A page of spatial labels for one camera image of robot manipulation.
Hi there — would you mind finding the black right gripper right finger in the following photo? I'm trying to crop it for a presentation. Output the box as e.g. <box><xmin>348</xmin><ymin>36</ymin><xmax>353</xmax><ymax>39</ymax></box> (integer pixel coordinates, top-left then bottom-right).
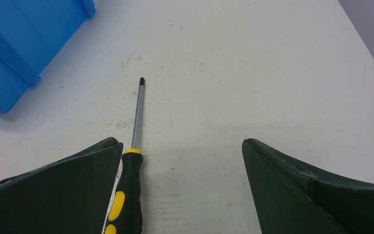
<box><xmin>242</xmin><ymin>138</ymin><xmax>374</xmax><ymax>234</ymax></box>

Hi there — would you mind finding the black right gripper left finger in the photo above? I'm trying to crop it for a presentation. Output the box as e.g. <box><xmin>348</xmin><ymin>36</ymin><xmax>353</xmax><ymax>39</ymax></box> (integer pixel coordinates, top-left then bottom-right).
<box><xmin>0</xmin><ymin>137</ymin><xmax>123</xmax><ymax>234</ymax></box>

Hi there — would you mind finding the black yellow screwdriver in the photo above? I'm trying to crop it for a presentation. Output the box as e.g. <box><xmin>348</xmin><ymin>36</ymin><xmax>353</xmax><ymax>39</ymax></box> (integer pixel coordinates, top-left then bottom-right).
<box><xmin>104</xmin><ymin>77</ymin><xmax>145</xmax><ymax>234</ymax></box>

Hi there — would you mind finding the blue plastic bin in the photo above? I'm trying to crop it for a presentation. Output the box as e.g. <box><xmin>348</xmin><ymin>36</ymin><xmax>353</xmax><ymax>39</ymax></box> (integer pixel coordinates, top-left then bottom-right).
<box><xmin>0</xmin><ymin>0</ymin><xmax>95</xmax><ymax>113</ymax></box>

